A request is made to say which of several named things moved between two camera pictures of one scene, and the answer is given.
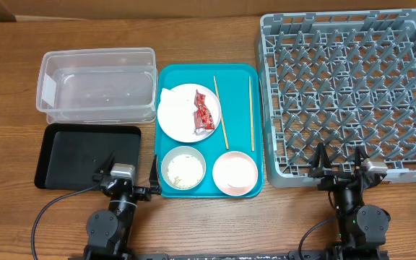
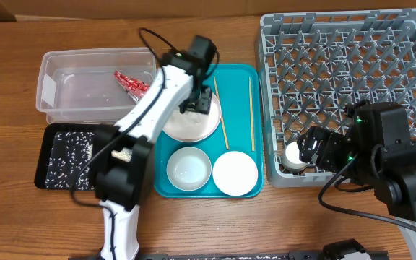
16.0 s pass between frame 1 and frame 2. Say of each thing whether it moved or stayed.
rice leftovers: moved
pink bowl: stayed
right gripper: moved
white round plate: stayed
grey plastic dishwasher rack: stayed
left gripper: moved
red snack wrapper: moved
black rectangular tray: stayed
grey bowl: moved
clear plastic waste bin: stayed
